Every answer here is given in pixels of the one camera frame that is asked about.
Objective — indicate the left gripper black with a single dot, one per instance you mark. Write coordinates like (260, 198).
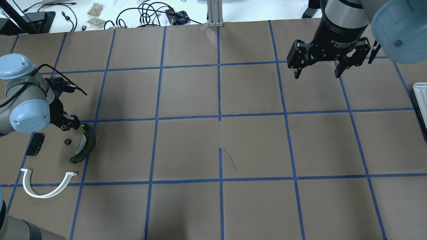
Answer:
(58, 110)

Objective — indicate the black bearing gear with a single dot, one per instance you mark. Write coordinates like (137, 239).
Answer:
(67, 141)

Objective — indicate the aluminium frame post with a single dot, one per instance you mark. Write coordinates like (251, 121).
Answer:
(215, 13)

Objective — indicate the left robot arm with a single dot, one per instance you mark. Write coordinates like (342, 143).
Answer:
(32, 96)

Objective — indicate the dark brake shoe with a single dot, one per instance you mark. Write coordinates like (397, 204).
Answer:
(87, 144)

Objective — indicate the black brake pad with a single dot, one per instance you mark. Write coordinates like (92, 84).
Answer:
(35, 144)

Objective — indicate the ribbed silver metal tray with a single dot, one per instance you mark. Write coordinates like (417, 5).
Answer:
(420, 91)

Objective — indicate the white curved plastic part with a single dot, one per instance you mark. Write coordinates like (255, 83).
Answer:
(59, 188)

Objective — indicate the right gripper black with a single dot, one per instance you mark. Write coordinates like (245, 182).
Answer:
(337, 37)

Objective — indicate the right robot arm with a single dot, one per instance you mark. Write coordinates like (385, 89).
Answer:
(398, 27)

